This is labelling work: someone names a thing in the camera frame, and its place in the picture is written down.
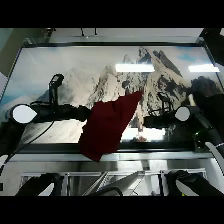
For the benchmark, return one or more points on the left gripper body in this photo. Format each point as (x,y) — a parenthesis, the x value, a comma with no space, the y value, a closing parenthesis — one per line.
(82,113)

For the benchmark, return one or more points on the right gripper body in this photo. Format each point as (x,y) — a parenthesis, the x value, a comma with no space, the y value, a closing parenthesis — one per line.
(152,121)

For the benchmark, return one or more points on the dark red T-shirt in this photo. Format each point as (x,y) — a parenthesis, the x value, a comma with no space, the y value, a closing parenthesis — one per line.
(106,126)

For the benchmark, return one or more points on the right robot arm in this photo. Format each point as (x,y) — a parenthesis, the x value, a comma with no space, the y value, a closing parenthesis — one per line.
(196,116)

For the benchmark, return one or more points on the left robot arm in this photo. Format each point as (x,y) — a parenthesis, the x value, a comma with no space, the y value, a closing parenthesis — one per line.
(46,113)

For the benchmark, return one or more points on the black garment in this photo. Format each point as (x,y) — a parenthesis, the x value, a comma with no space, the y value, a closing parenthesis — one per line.
(213,106)

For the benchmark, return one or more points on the dark brown garment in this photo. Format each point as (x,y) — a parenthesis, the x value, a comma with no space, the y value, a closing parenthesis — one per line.
(206,85)

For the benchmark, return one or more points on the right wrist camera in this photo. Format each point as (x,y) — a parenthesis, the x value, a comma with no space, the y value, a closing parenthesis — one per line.
(164,97)

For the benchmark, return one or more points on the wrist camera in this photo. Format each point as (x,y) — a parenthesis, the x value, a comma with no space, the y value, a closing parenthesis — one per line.
(164,97)
(57,80)

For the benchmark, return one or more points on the silver frame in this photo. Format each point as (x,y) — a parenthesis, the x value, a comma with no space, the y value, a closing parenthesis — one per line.
(133,156)

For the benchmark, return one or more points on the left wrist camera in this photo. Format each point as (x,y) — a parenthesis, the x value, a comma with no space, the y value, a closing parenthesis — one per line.
(57,80)

